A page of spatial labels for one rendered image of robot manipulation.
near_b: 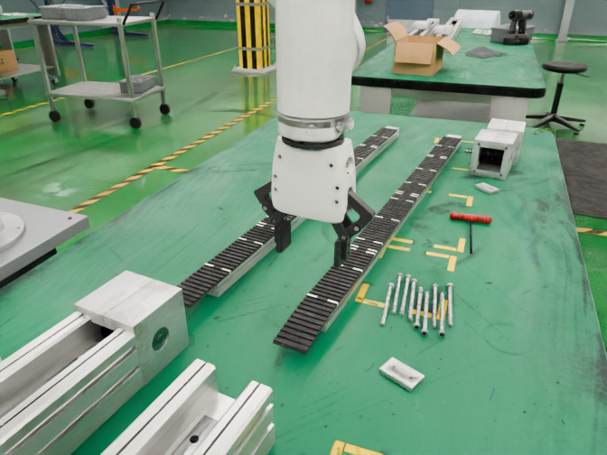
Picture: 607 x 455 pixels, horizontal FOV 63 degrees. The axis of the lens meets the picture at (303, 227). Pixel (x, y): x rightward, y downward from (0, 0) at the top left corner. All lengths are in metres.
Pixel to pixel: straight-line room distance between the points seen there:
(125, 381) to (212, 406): 0.13
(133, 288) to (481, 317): 0.51
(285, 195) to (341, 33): 0.20
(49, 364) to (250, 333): 0.26
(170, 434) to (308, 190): 0.30
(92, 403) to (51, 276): 0.38
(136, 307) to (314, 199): 0.26
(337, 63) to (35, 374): 0.48
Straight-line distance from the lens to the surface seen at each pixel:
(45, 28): 6.80
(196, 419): 0.58
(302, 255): 0.92
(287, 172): 0.60
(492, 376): 0.72
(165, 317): 0.67
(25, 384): 0.66
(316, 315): 0.71
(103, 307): 0.67
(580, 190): 3.56
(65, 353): 0.68
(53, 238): 1.04
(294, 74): 0.54
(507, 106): 2.59
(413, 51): 2.59
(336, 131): 0.57
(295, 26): 0.54
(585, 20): 11.49
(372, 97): 2.65
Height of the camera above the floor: 1.25
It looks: 28 degrees down
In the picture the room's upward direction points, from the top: straight up
